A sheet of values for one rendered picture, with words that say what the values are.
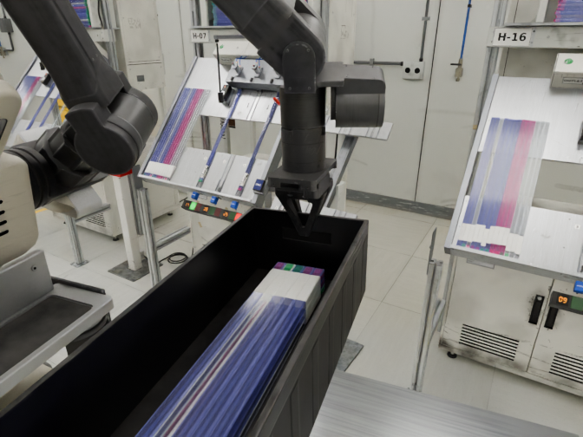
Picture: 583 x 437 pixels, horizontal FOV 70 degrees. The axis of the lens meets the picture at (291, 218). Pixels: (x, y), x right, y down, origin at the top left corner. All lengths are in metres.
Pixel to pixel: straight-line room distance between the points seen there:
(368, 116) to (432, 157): 2.93
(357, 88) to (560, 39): 1.32
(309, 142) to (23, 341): 0.40
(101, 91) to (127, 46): 2.53
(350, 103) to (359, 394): 0.48
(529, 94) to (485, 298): 0.79
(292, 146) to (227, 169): 1.36
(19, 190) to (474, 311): 1.69
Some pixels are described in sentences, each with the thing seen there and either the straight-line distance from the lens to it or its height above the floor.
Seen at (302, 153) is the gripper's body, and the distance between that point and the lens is 0.52.
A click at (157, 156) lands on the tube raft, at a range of 2.15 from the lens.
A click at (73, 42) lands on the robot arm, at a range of 0.56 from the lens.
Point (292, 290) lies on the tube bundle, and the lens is 0.53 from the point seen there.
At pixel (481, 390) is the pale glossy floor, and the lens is 2.03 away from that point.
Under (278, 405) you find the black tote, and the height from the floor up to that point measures 1.12.
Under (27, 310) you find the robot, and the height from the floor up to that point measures 1.04.
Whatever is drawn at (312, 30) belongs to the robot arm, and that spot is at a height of 1.36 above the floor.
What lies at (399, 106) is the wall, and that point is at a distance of 3.43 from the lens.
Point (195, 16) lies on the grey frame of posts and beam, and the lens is 2.44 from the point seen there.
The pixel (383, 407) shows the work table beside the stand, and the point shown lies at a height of 0.80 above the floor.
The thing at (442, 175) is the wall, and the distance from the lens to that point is 3.46.
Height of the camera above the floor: 1.36
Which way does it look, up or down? 24 degrees down
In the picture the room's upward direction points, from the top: straight up
